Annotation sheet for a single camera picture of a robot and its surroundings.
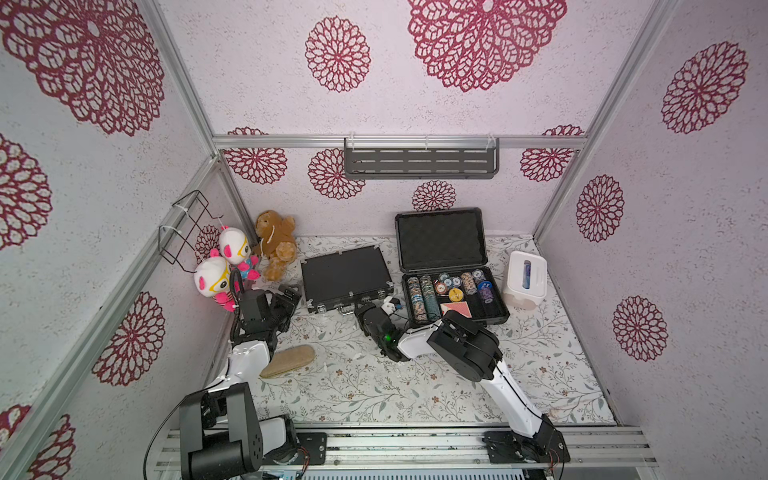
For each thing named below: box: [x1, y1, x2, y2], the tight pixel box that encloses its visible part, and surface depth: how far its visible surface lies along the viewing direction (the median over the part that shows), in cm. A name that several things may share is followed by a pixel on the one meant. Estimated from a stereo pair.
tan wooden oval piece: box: [260, 344, 316, 378], surface depth 87 cm
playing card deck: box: [440, 301, 472, 318], surface depth 99 cm
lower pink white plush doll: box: [194, 249, 236, 313], surface depth 85 cm
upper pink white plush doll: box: [210, 226, 261, 280], surface depth 96 cm
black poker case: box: [300, 245, 395, 315], surface depth 103 cm
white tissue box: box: [504, 251, 548, 310], surface depth 99 cm
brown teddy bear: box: [252, 210, 297, 281], surface depth 112 cm
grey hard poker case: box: [395, 208, 510, 326], surface depth 106 cm
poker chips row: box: [407, 269, 493, 322], surface depth 103 cm
